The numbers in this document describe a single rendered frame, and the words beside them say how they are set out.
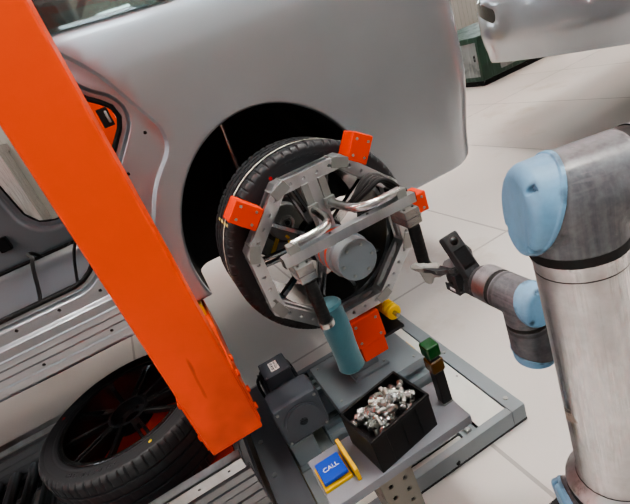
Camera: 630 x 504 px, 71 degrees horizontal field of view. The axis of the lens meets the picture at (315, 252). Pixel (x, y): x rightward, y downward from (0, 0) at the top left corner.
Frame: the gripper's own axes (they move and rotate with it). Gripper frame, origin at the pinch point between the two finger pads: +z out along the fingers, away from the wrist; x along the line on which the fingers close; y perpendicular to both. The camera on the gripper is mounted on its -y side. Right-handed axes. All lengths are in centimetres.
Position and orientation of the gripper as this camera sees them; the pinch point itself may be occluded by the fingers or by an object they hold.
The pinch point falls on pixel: (430, 251)
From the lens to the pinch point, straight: 127.4
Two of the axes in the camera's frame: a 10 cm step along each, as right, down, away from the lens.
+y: 3.6, 8.4, 4.1
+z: -3.8, -2.7, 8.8
